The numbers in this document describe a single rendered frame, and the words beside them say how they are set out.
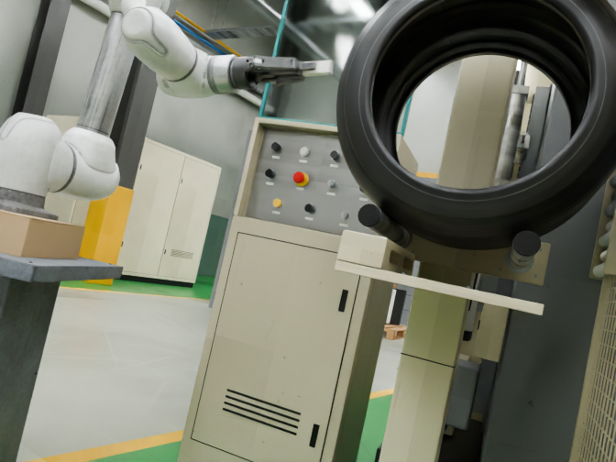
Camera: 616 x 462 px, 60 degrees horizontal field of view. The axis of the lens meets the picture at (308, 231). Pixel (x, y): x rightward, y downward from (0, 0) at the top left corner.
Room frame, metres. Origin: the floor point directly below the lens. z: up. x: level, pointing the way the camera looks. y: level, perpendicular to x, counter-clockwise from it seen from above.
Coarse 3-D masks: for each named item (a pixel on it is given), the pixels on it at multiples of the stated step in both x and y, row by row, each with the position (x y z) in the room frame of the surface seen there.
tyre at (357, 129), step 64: (448, 0) 1.11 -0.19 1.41; (512, 0) 1.10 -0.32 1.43; (576, 0) 0.90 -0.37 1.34; (384, 64) 1.22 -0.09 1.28; (576, 64) 1.12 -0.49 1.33; (384, 128) 1.27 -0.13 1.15; (576, 128) 1.13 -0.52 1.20; (384, 192) 1.01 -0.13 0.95; (448, 192) 0.95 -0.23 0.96; (512, 192) 0.91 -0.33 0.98; (576, 192) 0.90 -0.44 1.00
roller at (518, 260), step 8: (520, 232) 0.90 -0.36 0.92; (528, 232) 0.90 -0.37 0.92; (520, 240) 0.90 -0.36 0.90; (528, 240) 0.89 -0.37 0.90; (536, 240) 0.89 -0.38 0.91; (512, 248) 0.93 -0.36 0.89; (520, 248) 0.90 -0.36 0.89; (528, 248) 0.89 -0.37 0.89; (536, 248) 0.89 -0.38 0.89; (512, 256) 1.02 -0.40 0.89; (520, 256) 0.92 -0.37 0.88; (528, 256) 0.90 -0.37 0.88; (512, 264) 1.16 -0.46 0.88; (520, 264) 1.08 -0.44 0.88; (528, 264) 1.14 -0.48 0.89
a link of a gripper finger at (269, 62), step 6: (264, 60) 1.17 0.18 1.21; (270, 60) 1.17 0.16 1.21; (276, 60) 1.17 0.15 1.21; (282, 60) 1.17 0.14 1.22; (288, 60) 1.17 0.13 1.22; (294, 60) 1.16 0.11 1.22; (258, 66) 1.17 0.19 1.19; (264, 66) 1.17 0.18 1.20; (270, 66) 1.17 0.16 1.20; (276, 66) 1.17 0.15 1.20; (282, 66) 1.17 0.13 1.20; (288, 66) 1.16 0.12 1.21; (294, 66) 1.16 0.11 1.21
